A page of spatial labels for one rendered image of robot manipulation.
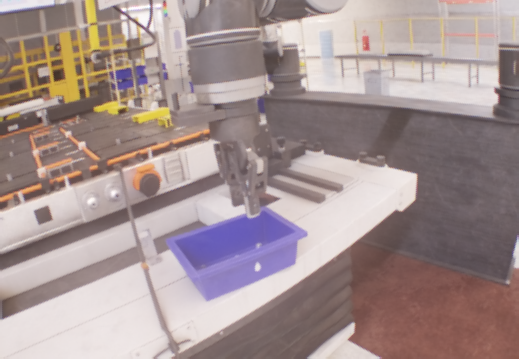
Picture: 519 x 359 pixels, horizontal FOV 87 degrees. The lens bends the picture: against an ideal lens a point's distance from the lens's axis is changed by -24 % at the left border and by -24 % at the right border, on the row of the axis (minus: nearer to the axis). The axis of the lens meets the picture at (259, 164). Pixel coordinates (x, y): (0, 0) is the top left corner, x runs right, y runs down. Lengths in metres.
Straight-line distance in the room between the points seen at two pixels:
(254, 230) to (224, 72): 0.40
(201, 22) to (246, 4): 0.06
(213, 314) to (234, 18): 0.49
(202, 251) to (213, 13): 0.47
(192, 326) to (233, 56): 0.44
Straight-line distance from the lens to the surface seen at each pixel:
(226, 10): 0.46
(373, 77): 7.35
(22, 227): 0.95
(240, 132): 0.49
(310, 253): 0.75
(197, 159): 1.03
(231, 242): 0.74
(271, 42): 2.18
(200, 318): 0.63
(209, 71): 0.47
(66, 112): 2.52
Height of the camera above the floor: 1.25
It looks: 19 degrees down
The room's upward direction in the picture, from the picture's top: 7 degrees counter-clockwise
